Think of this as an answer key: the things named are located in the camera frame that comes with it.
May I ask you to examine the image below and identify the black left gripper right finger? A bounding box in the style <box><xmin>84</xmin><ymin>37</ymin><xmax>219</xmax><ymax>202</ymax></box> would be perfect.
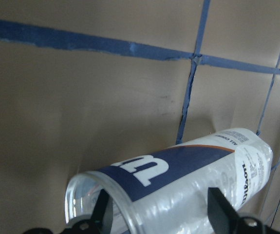
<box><xmin>207</xmin><ymin>187</ymin><xmax>239</xmax><ymax>234</ymax></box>

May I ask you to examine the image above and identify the brown paper table cover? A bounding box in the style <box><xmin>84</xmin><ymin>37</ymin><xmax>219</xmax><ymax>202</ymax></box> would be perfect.
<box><xmin>0</xmin><ymin>0</ymin><xmax>280</xmax><ymax>234</ymax></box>

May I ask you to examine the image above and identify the clear Wilson tennis ball can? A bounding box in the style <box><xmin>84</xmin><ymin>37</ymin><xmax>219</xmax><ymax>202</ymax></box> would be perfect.
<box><xmin>65</xmin><ymin>128</ymin><xmax>273</xmax><ymax>234</ymax></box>

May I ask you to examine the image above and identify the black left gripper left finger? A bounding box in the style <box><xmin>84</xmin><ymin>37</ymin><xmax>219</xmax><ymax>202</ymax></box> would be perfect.
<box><xmin>91</xmin><ymin>189</ymin><xmax>113</xmax><ymax>234</ymax></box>

